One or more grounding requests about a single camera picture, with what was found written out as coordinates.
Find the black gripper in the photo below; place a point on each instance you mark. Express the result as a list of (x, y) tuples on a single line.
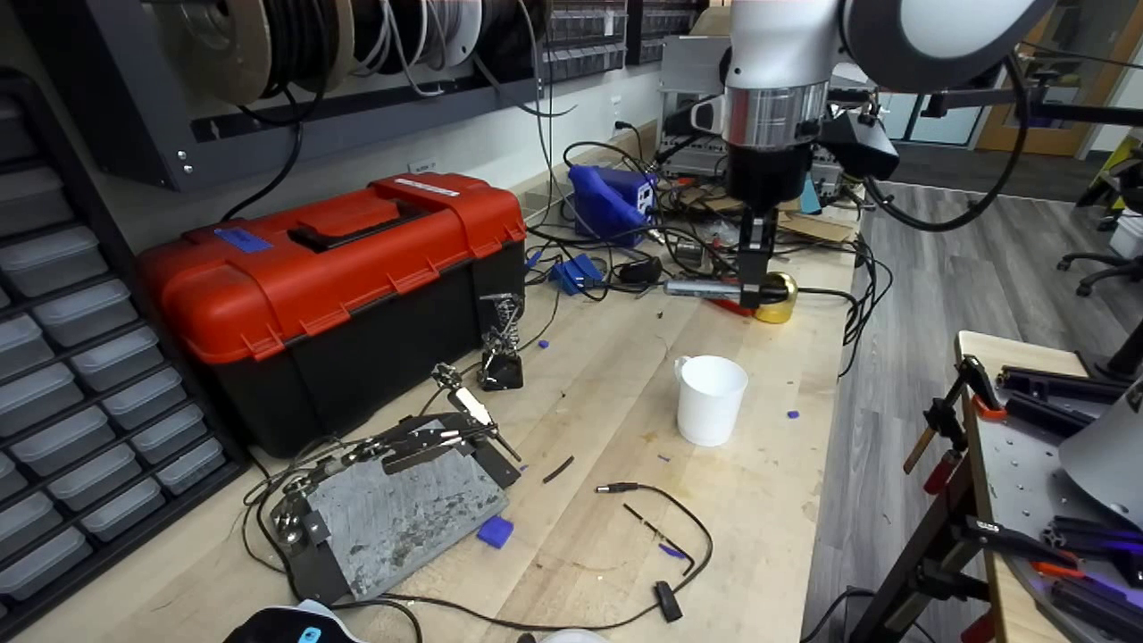
[(772, 181)]

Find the black grey marker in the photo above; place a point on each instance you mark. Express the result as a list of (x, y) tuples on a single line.
[(701, 286)]

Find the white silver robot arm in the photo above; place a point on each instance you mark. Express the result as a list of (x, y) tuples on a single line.
[(772, 46)]

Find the white plastic cup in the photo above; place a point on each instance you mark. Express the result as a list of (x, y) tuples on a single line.
[(713, 404)]

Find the black power adapter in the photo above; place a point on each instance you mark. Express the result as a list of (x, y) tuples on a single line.
[(639, 273)]

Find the blue bag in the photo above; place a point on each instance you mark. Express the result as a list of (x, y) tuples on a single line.
[(610, 200)]

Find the small purple chip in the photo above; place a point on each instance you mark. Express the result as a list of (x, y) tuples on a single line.
[(791, 415)]

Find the tiny purple piece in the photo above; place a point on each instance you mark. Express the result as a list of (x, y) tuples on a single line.
[(539, 346)]

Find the orange black bar clamp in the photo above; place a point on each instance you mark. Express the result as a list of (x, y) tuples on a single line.
[(948, 415)]

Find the small black vise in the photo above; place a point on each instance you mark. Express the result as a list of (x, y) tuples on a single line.
[(501, 359)]

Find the short black stick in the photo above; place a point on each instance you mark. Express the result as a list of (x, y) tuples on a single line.
[(560, 469)]

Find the black office chair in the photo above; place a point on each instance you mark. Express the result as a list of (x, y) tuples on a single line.
[(1101, 270)]

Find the wooden side table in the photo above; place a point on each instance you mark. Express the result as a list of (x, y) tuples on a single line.
[(1022, 477)]

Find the blue plastic block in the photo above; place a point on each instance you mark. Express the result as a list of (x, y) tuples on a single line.
[(495, 532)]

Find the grey metal sheet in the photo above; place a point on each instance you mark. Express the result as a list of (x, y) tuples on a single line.
[(1108, 460)]

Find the red black toolbox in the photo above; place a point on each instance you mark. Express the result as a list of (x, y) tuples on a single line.
[(333, 273)]

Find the grey metal plate device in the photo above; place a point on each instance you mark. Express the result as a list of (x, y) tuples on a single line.
[(395, 513)]

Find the tan spool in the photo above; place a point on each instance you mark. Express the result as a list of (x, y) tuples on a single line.
[(233, 42)]

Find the dark metal spool rack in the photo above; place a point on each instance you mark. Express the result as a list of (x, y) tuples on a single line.
[(154, 130)]

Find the grey drawer cabinet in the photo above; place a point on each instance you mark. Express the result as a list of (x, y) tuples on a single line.
[(71, 394)]

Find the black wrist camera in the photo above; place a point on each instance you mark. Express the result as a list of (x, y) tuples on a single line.
[(858, 143)]

